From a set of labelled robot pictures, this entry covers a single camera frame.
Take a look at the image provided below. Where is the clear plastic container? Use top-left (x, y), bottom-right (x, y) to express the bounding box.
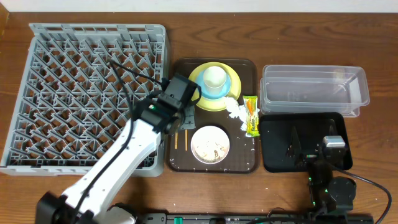
top-left (260, 65), bottom-right (370, 117)

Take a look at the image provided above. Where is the wooden chopstick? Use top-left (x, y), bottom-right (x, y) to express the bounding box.
top-left (185, 129), bottom-right (188, 151)
top-left (174, 132), bottom-right (178, 149)

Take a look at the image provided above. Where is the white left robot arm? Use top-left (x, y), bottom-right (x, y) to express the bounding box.
top-left (35, 75), bottom-right (201, 223)

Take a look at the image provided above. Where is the yellow-green plate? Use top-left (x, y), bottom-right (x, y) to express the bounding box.
top-left (188, 62), bottom-right (242, 112)

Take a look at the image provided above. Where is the white bowl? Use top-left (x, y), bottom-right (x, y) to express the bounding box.
top-left (190, 126), bottom-right (230, 164)

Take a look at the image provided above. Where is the green orange snack wrapper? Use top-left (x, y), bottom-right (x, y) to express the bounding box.
top-left (243, 96), bottom-right (259, 137)

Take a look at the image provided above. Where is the grey plastic dish rack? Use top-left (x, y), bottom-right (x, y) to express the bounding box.
top-left (1, 23), bottom-right (169, 176)

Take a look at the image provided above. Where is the white cup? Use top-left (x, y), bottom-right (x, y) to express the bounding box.
top-left (203, 66), bottom-right (226, 95)

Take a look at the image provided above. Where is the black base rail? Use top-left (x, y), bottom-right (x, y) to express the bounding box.
top-left (137, 210), bottom-right (374, 224)

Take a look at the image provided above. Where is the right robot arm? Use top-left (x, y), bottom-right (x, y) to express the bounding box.
top-left (286, 127), bottom-right (356, 223)

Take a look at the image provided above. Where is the white napkin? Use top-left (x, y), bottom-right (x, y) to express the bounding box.
top-left (224, 97), bottom-right (247, 132)

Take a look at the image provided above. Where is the dark brown serving tray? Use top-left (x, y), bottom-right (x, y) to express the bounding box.
top-left (166, 58), bottom-right (260, 174)

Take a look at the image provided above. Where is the light blue small plate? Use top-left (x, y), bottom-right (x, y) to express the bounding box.
top-left (195, 71), bottom-right (231, 100)

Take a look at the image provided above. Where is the black waste tray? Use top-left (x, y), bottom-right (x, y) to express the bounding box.
top-left (259, 112), bottom-right (353, 173)

